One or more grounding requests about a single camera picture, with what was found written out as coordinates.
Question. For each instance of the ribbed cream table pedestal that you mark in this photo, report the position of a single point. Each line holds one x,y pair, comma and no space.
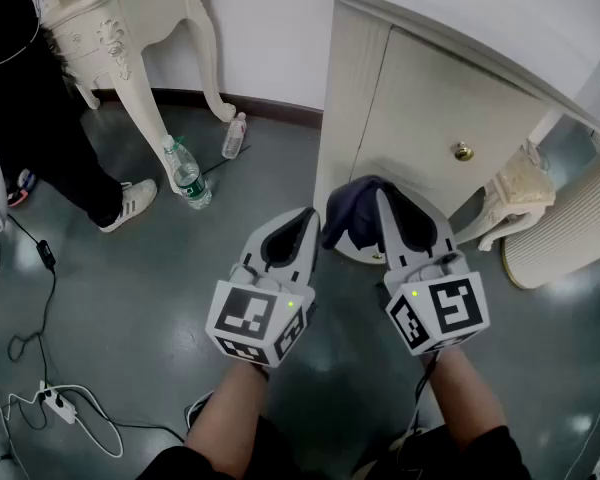
570,228

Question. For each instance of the thin black strip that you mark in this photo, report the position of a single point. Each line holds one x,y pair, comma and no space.
212,167

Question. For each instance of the dark blue cloth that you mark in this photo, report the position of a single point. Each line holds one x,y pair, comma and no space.
352,208

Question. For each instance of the cream white cabinet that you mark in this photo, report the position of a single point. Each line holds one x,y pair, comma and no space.
480,13

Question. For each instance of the small red-label water bottle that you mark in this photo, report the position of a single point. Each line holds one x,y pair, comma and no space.
234,135

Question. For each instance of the person's right shoe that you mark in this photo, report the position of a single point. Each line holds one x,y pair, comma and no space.
410,438

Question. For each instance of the person's left shoe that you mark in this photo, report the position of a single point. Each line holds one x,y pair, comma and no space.
200,408

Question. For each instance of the black fluffy duster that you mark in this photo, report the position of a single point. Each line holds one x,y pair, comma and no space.
60,53

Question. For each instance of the large green-label water bottle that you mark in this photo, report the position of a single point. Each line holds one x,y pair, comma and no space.
190,178

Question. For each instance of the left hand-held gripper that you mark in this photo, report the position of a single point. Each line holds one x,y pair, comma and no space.
240,313

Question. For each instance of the person's right forearm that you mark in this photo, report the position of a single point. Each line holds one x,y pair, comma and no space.
462,398

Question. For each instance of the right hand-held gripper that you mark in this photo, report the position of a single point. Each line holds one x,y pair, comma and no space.
455,303

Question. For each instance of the ornate cream vanity table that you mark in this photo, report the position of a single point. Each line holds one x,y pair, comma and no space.
85,33

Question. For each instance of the person's left forearm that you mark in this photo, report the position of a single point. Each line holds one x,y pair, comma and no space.
230,408

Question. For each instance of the red and blue sneaker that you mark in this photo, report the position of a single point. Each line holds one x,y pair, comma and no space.
22,188

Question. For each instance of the black power adapter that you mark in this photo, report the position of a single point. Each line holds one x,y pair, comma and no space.
46,254

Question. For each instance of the cream upholstered stool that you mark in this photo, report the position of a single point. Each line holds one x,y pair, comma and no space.
525,188

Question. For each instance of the person's black shirt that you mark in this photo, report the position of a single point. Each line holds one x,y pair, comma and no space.
180,463

